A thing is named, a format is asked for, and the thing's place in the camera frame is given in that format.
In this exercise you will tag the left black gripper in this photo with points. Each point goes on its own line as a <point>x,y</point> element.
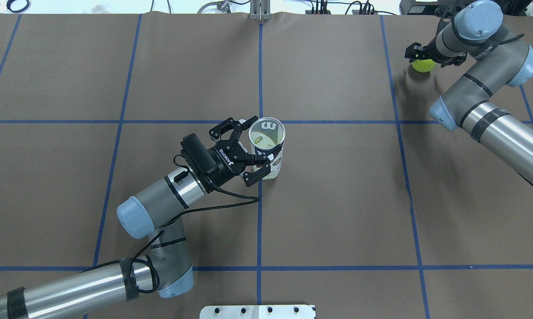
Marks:
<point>225,164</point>

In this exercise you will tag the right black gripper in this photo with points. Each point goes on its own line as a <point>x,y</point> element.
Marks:
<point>429,47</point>

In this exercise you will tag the yellow tennis ball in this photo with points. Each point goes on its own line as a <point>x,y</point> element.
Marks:
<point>423,66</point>

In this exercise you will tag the white blue tennis ball can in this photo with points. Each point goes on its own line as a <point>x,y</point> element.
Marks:
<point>267,136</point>

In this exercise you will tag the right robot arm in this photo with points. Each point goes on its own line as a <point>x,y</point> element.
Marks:
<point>501,59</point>

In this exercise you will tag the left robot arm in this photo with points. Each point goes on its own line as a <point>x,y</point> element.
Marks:
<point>163,265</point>

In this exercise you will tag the black box on desk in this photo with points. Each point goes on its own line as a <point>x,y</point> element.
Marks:
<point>423,7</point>

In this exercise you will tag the blue tape roll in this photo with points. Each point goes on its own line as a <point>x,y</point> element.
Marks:
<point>18,6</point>

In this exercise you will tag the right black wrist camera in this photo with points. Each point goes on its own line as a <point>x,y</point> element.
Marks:
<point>456,60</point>

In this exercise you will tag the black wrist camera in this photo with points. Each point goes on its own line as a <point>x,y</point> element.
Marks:
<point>197,156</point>
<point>456,60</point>

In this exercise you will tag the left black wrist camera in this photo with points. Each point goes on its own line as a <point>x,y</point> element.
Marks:
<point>197,156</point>

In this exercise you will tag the aluminium frame post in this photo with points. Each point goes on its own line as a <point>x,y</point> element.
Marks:
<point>260,10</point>

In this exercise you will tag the white pedestal base plate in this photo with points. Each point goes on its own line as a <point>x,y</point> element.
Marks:
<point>276,311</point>

